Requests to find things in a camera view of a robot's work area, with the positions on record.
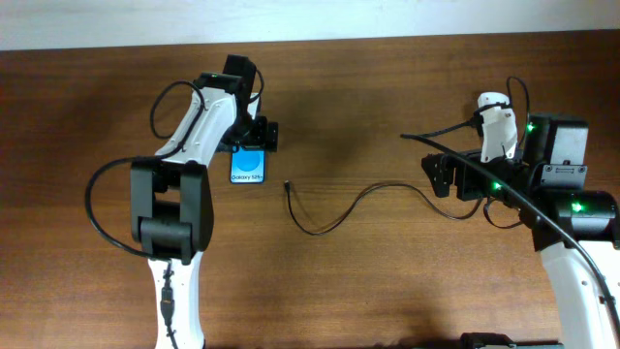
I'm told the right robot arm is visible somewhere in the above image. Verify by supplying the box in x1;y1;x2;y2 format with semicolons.
421;113;619;348

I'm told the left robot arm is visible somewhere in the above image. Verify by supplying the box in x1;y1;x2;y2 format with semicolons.
130;54;278;349

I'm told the blue screen Galaxy smartphone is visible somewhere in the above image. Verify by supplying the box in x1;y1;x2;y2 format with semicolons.
230;148;265;184

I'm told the black charger cable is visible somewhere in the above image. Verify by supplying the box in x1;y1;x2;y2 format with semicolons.
283;76;531;238

